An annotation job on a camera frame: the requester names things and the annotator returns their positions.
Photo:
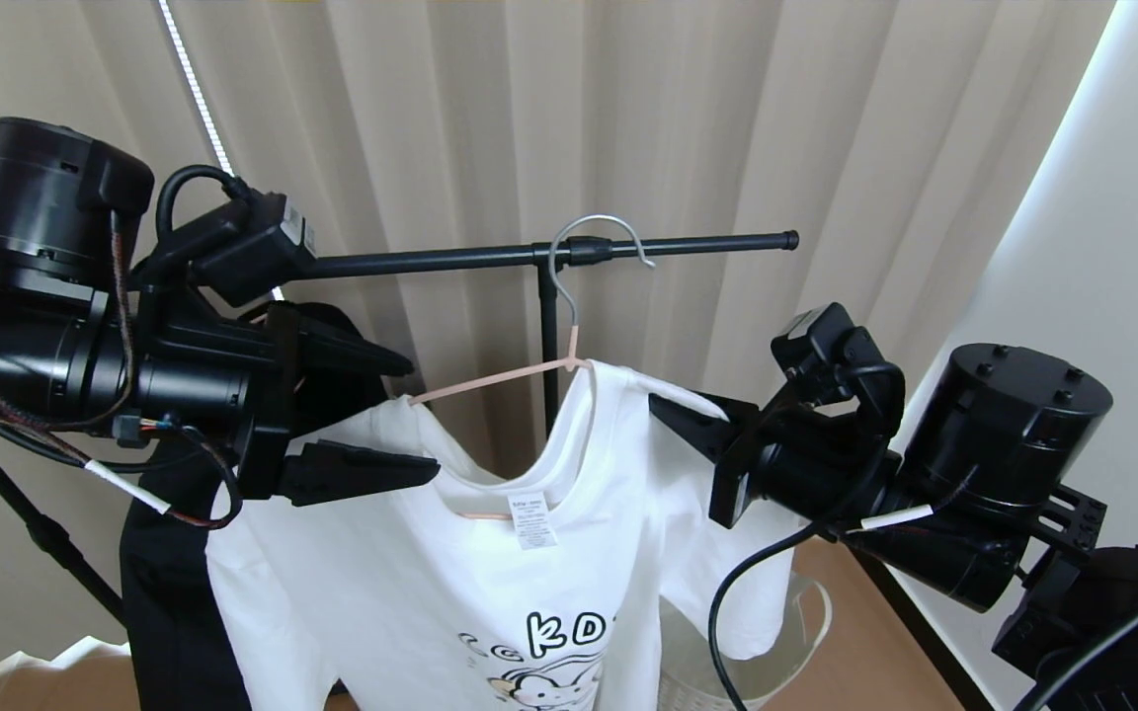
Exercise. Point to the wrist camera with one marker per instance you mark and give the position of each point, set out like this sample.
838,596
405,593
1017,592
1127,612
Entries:
253,252
816,341

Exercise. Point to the black clothes rack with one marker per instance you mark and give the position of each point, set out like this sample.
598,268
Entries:
450,260

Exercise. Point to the black shorts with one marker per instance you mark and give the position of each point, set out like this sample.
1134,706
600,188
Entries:
174,612

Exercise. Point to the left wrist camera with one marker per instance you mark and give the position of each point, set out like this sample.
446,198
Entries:
253,252

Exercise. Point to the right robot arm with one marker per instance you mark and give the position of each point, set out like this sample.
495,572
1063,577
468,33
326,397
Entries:
1004,425

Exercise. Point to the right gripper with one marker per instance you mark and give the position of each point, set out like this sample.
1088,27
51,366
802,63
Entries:
786,474

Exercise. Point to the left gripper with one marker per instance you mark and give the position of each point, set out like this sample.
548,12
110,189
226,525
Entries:
203,385

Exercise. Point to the pink clothes hanger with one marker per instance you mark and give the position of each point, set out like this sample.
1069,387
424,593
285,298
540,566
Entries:
574,348

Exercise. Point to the beige curtain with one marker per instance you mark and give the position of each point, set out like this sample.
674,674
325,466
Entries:
678,118

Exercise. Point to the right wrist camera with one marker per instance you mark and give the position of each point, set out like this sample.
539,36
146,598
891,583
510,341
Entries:
816,341

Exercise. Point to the white laundry basket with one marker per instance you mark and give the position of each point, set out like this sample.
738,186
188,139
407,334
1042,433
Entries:
697,681

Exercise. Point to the white printed t-shirt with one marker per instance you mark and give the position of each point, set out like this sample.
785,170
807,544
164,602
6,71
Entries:
381,592

